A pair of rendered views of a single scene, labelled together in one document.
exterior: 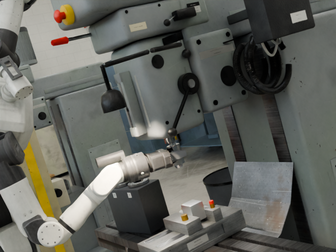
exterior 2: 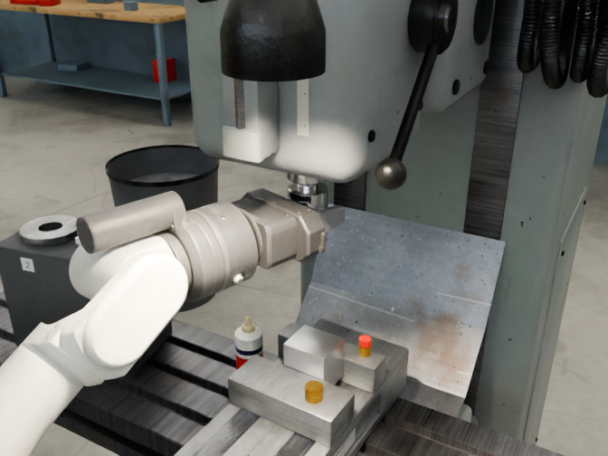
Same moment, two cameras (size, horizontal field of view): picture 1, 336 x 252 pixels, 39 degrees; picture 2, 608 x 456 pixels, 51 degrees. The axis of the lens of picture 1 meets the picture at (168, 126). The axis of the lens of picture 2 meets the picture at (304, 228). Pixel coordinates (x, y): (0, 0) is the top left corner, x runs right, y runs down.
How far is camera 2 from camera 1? 104 cm
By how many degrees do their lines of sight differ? 33
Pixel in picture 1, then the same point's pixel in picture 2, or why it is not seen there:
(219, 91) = (464, 56)
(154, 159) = (278, 234)
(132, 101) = not seen: hidden behind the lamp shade
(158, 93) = (375, 31)
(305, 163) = (537, 251)
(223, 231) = (376, 410)
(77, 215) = (14, 442)
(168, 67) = not seen: outside the picture
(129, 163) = (205, 245)
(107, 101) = (280, 33)
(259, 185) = (397, 271)
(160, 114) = (364, 107)
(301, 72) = not seen: hidden behind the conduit
